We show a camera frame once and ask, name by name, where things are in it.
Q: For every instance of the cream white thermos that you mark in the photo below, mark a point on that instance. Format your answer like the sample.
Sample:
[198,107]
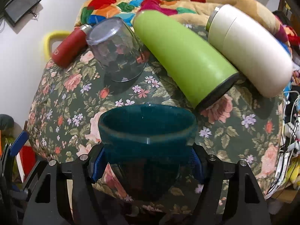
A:
[251,49]

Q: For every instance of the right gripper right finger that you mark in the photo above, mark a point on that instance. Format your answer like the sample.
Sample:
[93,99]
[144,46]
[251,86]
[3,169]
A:
[245,203]

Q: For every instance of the green bottle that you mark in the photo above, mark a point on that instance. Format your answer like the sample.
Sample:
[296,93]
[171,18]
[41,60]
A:
[202,73]

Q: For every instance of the red thermos bottle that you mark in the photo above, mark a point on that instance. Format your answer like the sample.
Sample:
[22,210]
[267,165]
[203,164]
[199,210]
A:
[71,46]

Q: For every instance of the dark teal cup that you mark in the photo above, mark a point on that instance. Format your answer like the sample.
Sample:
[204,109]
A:
[146,145]

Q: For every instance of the colorful patchwork blanket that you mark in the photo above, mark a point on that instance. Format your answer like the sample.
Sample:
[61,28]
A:
[194,12]

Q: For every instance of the black box on wall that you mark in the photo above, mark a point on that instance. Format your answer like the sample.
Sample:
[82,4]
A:
[15,10]

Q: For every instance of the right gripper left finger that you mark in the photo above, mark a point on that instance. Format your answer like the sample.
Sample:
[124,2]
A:
[64,192]

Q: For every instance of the floral green bedsheet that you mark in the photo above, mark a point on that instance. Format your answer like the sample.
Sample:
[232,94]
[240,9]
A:
[63,119]

